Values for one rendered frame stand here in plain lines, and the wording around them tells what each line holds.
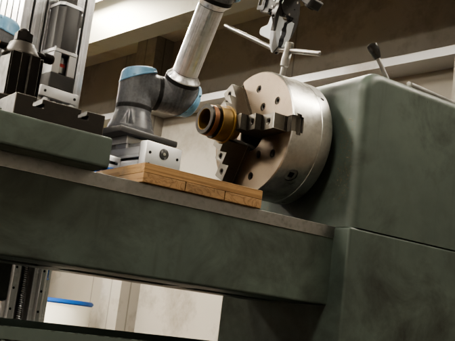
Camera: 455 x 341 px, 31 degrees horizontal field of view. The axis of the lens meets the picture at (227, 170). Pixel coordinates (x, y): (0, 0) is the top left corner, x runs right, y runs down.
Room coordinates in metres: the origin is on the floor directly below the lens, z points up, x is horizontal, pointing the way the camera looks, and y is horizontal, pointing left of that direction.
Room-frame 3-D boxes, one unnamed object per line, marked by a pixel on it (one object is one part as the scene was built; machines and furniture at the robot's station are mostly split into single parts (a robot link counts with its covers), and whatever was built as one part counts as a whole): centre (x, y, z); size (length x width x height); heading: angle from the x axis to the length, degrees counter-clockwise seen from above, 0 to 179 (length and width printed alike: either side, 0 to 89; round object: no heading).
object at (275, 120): (1.88, -0.08, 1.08); 0.12 x 0.11 x 0.05; 34
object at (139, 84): (2.56, 0.32, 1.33); 0.13 x 0.12 x 0.14; 115
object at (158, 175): (1.84, 0.14, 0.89); 0.36 x 0.30 x 0.04; 34
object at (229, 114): (1.91, 0.03, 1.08); 0.09 x 0.09 x 0.09; 34
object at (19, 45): (1.70, 0.48, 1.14); 0.08 x 0.08 x 0.03
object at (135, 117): (2.56, 0.32, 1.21); 0.15 x 0.15 x 0.10
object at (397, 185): (2.24, -0.41, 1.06); 0.59 x 0.48 x 0.39; 124
